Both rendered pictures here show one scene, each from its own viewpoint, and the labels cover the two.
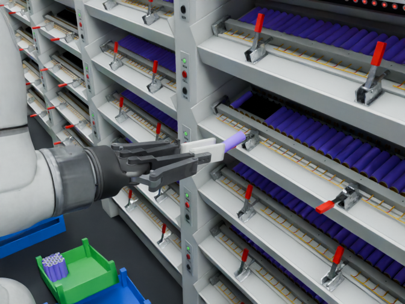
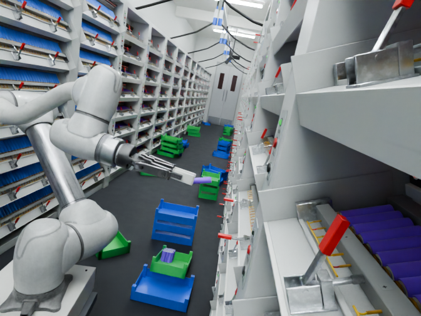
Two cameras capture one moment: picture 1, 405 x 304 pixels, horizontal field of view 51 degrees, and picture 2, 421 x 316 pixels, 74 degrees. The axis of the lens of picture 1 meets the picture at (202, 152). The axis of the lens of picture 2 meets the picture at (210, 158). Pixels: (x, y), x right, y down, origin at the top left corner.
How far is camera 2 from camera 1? 0.57 m
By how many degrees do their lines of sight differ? 39
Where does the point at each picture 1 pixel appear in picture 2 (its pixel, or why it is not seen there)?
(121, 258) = (202, 274)
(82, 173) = (111, 146)
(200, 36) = (252, 141)
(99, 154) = (126, 145)
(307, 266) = (230, 294)
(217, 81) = not seen: hidden behind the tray
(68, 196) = (101, 152)
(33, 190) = (88, 141)
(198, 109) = (241, 183)
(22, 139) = (96, 122)
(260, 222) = (235, 263)
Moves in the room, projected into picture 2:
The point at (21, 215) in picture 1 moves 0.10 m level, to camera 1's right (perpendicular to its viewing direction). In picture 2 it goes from (79, 148) to (97, 158)
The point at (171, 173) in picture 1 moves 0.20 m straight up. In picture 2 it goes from (148, 168) to (158, 98)
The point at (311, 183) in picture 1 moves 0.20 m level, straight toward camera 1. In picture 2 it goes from (244, 232) to (183, 241)
